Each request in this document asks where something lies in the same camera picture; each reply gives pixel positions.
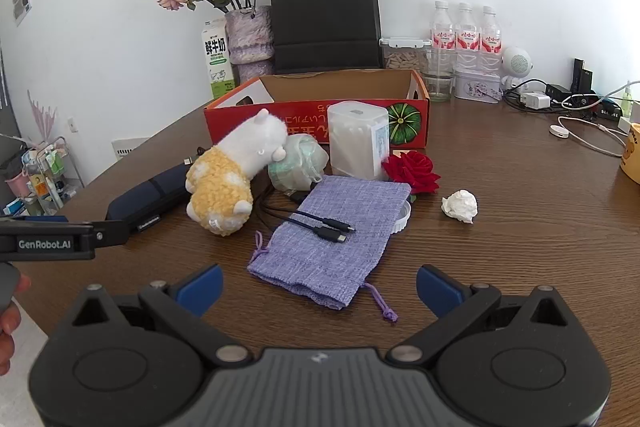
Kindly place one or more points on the clear glass cup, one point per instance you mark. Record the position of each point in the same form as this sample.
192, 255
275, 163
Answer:
440, 82

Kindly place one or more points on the translucent cotton swab box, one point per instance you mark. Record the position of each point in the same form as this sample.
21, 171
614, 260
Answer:
352, 142

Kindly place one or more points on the clear seed storage container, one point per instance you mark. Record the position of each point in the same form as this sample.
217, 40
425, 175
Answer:
400, 57

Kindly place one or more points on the black paper shopping bag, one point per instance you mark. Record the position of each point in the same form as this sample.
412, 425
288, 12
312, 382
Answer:
325, 7

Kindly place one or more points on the navy zip case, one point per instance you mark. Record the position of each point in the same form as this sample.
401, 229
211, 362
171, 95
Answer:
145, 199

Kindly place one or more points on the yellow mug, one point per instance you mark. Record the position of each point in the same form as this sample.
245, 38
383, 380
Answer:
631, 154

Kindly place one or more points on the white wall charger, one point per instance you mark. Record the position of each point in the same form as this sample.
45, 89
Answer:
535, 101

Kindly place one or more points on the white robot speaker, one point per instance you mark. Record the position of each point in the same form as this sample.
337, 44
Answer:
517, 64

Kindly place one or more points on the red artificial rose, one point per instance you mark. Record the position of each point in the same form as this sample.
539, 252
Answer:
410, 169

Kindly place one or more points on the black upright device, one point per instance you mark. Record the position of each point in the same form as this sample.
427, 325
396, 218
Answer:
581, 74

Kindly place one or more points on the white ribbed lid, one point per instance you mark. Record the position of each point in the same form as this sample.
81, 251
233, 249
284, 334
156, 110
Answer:
404, 217

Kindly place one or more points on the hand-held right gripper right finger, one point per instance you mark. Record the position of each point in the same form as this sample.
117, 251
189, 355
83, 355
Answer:
435, 292

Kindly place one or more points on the white green milk carton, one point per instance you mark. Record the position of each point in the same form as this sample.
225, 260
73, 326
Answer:
217, 57

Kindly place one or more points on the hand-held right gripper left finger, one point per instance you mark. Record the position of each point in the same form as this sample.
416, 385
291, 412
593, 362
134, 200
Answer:
205, 287

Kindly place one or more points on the black charger block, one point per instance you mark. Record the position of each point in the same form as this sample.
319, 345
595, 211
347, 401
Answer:
562, 93

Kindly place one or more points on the person's left hand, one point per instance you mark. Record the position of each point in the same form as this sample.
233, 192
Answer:
9, 337

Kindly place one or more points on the mottled purple stone vase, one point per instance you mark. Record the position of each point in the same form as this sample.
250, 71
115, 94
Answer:
247, 37

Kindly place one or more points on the pink feather decoration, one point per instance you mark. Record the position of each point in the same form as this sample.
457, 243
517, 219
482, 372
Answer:
42, 119

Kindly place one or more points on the white floral tin box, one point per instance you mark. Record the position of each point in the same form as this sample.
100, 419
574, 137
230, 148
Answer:
475, 87

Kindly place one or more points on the white round charging puck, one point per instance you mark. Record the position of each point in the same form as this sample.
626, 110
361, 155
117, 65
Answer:
559, 131

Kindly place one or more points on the white tissue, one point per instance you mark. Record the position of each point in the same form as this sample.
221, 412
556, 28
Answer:
460, 205

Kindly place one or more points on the red cardboard box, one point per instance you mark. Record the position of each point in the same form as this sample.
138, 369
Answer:
310, 117

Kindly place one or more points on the clear water bottle red label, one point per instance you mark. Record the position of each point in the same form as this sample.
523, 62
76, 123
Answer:
466, 39
442, 39
491, 41

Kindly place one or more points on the white yellow alpaca plush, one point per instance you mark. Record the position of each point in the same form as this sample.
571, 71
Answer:
220, 177

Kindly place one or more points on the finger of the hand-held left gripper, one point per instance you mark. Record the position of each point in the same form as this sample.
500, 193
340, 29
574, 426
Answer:
115, 231

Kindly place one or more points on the small green bottle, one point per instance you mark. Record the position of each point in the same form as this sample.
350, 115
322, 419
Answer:
628, 102

